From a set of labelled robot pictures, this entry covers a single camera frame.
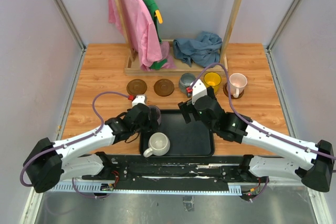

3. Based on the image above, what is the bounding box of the blue crumpled cloth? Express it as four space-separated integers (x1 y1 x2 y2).
173 31 223 68

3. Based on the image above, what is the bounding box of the yellow mug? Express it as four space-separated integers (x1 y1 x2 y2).
203 72 222 94

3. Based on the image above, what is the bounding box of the brown round coaster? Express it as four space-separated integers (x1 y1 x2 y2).
154 79 174 97
127 79 147 96
223 83 245 99

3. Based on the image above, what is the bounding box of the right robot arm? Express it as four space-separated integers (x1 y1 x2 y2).
178 95 335 193

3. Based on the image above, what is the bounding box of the purple translucent cup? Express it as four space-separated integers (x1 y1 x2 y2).
149 105 162 125

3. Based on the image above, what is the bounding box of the pink shirt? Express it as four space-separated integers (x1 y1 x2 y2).
108 0 177 71

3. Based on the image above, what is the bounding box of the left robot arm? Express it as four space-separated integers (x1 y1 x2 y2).
20 103 158 193

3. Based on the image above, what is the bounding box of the wooden clothes rack frame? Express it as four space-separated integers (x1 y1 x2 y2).
114 0 242 76

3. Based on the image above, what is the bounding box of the black baking tray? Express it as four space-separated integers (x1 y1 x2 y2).
139 109 215 158

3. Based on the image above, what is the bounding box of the green garment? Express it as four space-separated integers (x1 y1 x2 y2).
116 0 169 71

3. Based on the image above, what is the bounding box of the pink ceramic mug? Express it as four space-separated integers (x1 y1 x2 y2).
228 73 248 89

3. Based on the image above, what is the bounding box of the white ceramic mug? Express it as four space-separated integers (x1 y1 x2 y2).
143 132 170 158

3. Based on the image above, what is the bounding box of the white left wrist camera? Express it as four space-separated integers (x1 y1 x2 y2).
132 94 147 107

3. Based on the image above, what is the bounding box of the grey ceramic mug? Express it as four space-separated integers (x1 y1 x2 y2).
178 73 196 98

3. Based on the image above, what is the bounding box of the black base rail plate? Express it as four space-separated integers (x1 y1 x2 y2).
51 153 270 190

